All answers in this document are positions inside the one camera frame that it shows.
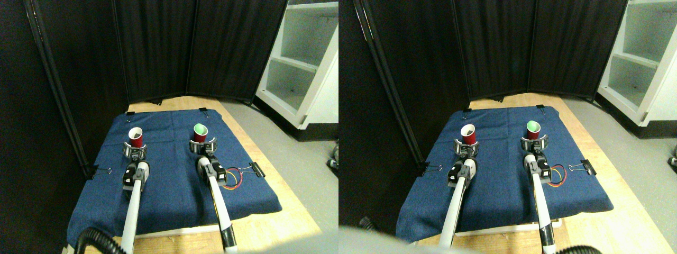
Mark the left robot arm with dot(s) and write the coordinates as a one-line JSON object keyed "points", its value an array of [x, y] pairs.
{"points": [[133, 211], [458, 211]]}

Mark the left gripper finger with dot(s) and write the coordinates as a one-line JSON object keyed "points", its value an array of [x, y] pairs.
{"points": [[460, 148], [475, 148], [128, 150], [144, 149]]}

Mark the small dark object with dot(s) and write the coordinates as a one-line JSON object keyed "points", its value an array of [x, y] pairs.
{"points": [[334, 157], [673, 156]]}

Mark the green ball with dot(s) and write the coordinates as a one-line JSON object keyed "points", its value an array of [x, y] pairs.
{"points": [[200, 128], [533, 126]]}

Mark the red cup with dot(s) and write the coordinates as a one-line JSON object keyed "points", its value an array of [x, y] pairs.
{"points": [[469, 136], [533, 135], [200, 137], [136, 138]]}

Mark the black curtain stand pole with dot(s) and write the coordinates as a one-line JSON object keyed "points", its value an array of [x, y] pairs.
{"points": [[58, 90], [389, 84]]}

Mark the white shelf unit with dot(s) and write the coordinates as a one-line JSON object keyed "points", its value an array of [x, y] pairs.
{"points": [[634, 58], [296, 63]]}

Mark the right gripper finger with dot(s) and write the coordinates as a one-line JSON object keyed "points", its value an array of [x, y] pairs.
{"points": [[213, 144], [194, 146], [525, 144], [543, 142]]}

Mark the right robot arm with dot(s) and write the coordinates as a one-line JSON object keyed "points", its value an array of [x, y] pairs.
{"points": [[219, 209], [541, 211]]}

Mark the dark blue cloth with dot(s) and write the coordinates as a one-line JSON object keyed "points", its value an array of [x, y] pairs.
{"points": [[174, 201], [502, 201]]}

